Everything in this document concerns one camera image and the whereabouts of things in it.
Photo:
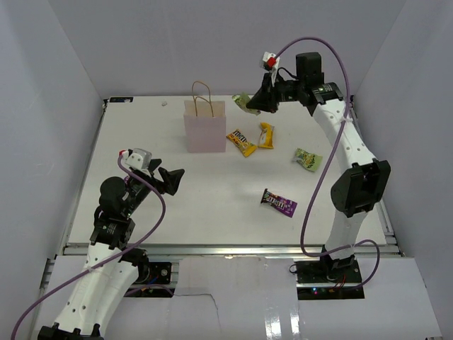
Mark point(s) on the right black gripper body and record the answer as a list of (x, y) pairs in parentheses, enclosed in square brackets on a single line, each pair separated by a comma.
[(288, 91)]

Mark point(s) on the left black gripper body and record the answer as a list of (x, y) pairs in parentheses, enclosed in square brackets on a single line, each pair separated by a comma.
[(139, 191)]

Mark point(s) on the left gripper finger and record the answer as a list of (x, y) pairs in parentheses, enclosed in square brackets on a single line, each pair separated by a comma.
[(153, 165), (171, 180)]

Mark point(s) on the green snack packet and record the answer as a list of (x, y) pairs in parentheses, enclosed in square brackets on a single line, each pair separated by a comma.
[(241, 101), (309, 161)]

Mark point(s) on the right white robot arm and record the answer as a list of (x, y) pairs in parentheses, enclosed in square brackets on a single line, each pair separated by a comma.
[(363, 177)]

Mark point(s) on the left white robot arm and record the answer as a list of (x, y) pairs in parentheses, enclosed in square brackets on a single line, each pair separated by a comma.
[(112, 264)]

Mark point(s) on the pink paper bag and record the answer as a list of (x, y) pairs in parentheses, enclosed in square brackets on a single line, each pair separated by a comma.
[(205, 123)]

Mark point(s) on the yellow snack bar wrapper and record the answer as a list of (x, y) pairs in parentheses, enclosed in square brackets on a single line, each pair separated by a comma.
[(266, 136)]

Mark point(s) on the blue label right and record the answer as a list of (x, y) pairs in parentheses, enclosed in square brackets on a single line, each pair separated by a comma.
[(324, 99)]

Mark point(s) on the blue label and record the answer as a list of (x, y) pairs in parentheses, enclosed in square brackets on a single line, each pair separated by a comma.
[(324, 99), (121, 99)]

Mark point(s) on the yellow M&M packet centre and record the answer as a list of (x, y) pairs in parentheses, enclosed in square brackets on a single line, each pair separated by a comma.
[(242, 143)]

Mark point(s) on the blue label left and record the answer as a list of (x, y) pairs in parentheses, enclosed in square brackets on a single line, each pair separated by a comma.
[(121, 99)]

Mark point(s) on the purple M&M packet right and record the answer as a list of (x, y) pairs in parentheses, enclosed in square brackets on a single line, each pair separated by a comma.
[(283, 205)]

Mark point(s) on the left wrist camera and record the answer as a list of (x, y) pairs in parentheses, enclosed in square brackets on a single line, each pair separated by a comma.
[(136, 159)]

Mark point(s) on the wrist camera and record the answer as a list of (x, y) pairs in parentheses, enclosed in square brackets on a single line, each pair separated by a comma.
[(136, 159), (270, 62)]

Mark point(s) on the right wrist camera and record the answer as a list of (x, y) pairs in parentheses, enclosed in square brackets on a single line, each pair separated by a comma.
[(270, 62)]

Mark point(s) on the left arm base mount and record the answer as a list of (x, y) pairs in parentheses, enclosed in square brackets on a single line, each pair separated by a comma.
[(154, 277)]

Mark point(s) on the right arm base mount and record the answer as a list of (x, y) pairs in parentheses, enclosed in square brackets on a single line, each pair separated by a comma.
[(315, 283)]

